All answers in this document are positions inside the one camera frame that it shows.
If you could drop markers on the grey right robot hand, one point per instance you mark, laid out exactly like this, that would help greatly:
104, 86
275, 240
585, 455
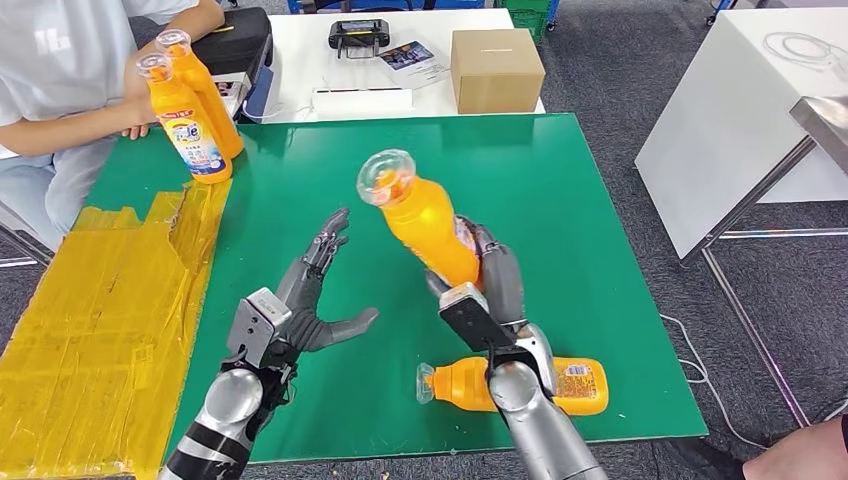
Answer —
503, 285

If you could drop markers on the person's right hand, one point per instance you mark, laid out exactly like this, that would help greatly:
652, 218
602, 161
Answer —
140, 122

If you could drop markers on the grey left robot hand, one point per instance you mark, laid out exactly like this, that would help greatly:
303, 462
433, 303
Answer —
301, 291

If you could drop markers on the person's left hand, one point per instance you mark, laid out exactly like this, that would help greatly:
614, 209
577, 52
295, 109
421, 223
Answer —
140, 79

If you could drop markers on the orange detergent bottle clear cap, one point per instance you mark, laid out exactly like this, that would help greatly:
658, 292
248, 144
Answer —
424, 218
189, 142
457, 387
212, 99

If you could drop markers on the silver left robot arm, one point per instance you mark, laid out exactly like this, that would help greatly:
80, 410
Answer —
225, 417

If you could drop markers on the person's right forearm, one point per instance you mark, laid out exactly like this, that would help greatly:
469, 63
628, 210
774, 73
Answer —
73, 129

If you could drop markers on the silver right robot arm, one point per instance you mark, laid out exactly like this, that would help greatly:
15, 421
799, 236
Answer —
536, 424

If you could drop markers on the person's left forearm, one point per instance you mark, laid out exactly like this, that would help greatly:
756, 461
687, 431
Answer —
199, 20

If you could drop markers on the black carry case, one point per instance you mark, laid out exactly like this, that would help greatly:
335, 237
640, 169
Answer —
235, 40

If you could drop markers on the person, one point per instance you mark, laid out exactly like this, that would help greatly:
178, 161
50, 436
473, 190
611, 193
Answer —
40, 53

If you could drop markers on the grey chair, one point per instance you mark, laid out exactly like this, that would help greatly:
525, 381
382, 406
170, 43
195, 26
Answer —
26, 228

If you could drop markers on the flat white box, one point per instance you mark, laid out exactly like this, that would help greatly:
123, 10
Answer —
361, 102

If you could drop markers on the brown cardboard box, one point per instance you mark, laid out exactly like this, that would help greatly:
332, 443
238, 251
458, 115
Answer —
497, 73

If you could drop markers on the black handheld controller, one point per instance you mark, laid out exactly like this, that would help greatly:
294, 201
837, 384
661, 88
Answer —
358, 34

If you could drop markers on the yellow tape sheet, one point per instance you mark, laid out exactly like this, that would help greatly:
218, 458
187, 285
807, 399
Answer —
66, 344

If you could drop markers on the printed booklet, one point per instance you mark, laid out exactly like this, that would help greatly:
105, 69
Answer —
414, 63

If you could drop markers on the green plastic crate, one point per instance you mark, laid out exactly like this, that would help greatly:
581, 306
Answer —
530, 16

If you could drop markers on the white side table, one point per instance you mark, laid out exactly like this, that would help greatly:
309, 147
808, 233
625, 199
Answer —
729, 119

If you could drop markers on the person's leg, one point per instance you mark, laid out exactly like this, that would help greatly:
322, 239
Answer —
802, 457

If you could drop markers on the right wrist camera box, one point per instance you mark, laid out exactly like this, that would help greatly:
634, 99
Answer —
474, 318

